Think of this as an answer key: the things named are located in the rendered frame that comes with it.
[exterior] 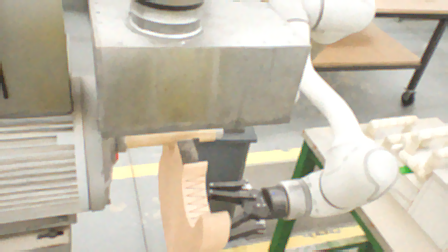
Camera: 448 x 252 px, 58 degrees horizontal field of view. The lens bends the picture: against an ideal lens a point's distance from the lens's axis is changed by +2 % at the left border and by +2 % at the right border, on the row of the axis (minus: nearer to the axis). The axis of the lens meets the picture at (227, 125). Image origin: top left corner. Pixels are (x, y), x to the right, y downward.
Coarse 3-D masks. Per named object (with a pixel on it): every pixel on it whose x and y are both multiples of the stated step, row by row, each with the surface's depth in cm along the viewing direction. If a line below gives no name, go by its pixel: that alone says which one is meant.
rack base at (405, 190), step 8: (392, 152) 127; (416, 152) 129; (424, 152) 129; (400, 160) 124; (424, 160) 126; (440, 168) 124; (400, 176) 120; (408, 176) 119; (416, 176) 119; (400, 184) 120; (408, 184) 118; (416, 184) 116; (392, 192) 124; (400, 192) 121; (408, 192) 118; (416, 192) 115; (400, 200) 121; (408, 200) 118; (408, 208) 119
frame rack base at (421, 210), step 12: (444, 168) 111; (432, 180) 110; (444, 180) 107; (420, 192) 114; (432, 192) 110; (444, 192) 107; (420, 204) 114; (432, 204) 111; (444, 204) 107; (420, 216) 115; (432, 216) 111; (444, 216) 107; (432, 228) 112; (444, 228) 108; (432, 240) 112; (444, 240) 108
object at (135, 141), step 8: (128, 136) 77; (136, 136) 78; (144, 136) 78; (152, 136) 79; (160, 136) 79; (168, 136) 80; (176, 136) 80; (184, 136) 81; (192, 136) 81; (200, 136) 82; (208, 136) 82; (128, 144) 77; (136, 144) 78; (144, 144) 78; (152, 144) 79; (160, 144) 80; (168, 144) 81
